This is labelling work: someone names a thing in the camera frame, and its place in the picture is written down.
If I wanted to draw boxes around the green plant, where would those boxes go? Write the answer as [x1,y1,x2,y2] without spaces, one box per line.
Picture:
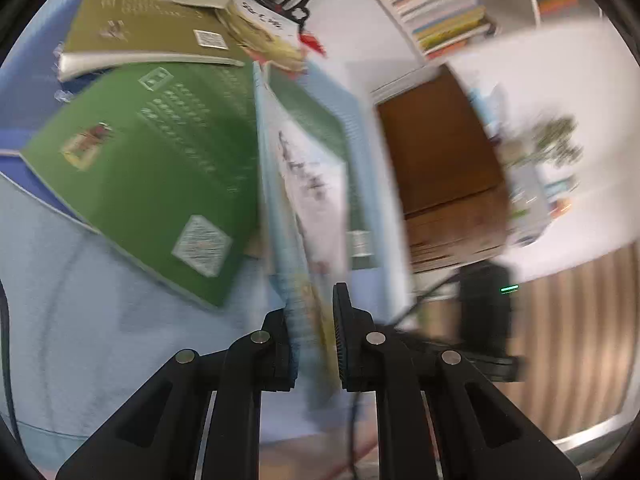
[505,115,586,171]

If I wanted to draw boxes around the rows of shelved books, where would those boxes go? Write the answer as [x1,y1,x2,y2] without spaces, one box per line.
[372,0,601,58]

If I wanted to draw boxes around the olive green book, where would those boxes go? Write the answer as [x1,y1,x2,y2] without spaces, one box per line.
[57,0,248,83]

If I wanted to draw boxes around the light blue quilted mat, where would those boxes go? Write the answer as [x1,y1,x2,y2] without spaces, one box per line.
[0,0,416,461]

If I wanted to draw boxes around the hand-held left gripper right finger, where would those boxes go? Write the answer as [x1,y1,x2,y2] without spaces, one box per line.
[332,282,583,480]

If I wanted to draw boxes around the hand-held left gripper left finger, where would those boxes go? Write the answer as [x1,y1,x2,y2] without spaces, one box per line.
[55,307,301,480]

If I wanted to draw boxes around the white and blue illustrated book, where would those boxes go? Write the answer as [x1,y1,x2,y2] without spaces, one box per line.
[252,60,353,411]

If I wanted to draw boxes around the red tassel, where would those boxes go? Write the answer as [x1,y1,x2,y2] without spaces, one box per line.
[297,30,328,58]

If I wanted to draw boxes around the white bookcase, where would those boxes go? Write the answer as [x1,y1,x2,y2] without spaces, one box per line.
[300,0,616,106]

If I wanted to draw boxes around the brown wooden cabinet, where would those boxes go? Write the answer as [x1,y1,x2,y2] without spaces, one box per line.
[372,62,521,273]

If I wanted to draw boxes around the black cable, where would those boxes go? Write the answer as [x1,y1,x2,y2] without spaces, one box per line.
[395,272,461,328]
[0,280,21,441]

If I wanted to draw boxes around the thick book with handwritten edge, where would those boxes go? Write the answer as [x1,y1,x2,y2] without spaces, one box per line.
[217,0,311,78]

